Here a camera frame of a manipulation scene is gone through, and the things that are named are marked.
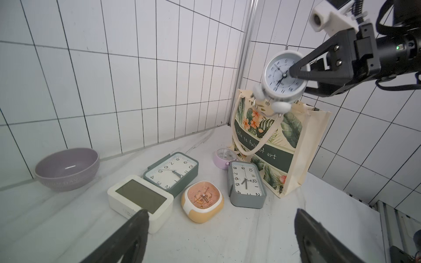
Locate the white twin-bell alarm clock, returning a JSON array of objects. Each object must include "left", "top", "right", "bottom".
[{"left": 252, "top": 50, "right": 308, "bottom": 114}]

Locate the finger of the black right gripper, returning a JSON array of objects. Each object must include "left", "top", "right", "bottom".
[
  {"left": 305, "top": 78, "right": 357, "bottom": 98},
  {"left": 288, "top": 28, "right": 356, "bottom": 80}
]

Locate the green rectangular alarm clock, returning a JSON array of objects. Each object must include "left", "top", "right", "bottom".
[{"left": 143, "top": 152, "right": 199, "bottom": 198}]

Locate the orange rounded alarm clock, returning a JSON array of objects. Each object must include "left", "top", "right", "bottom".
[{"left": 181, "top": 181, "right": 224, "bottom": 224}]

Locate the cream canvas floral tote bag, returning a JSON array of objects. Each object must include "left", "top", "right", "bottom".
[{"left": 231, "top": 89, "right": 331, "bottom": 198}]

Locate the white digital clock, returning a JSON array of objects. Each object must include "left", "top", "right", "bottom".
[{"left": 107, "top": 175, "right": 174, "bottom": 234}]

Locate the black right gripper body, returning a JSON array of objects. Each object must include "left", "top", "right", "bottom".
[{"left": 353, "top": 23, "right": 421, "bottom": 82}]

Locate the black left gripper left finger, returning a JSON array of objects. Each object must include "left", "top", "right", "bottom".
[{"left": 83, "top": 209, "right": 149, "bottom": 263}]

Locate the lilac round alarm clock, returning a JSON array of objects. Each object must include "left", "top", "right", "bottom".
[{"left": 213, "top": 149, "right": 237, "bottom": 170}]

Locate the purple ceramic bowl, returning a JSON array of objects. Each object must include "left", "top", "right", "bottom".
[{"left": 35, "top": 147, "right": 100, "bottom": 192}]

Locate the grey square alarm clock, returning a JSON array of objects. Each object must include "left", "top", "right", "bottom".
[{"left": 228, "top": 161, "right": 267, "bottom": 209}]

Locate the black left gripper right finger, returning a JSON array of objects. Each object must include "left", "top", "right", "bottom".
[{"left": 294, "top": 208, "right": 362, "bottom": 263}]

